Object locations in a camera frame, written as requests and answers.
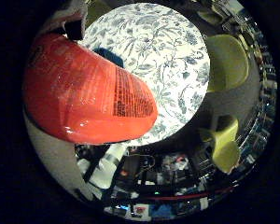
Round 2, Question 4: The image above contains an orange spray bottle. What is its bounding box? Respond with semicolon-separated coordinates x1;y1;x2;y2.
21;32;160;146

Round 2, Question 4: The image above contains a dark blue striped cloth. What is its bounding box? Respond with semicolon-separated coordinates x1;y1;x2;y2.
92;46;126;69

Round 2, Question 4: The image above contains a blue floral white tablecloth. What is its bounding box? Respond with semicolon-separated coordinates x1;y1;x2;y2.
78;2;212;147

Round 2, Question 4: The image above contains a cluttered equipment desk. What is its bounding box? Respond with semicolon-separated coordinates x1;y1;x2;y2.
113;151;241;220

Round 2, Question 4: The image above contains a yellow-green chair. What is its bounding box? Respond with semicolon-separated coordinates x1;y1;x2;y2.
205;34;250;93
198;117;241;175

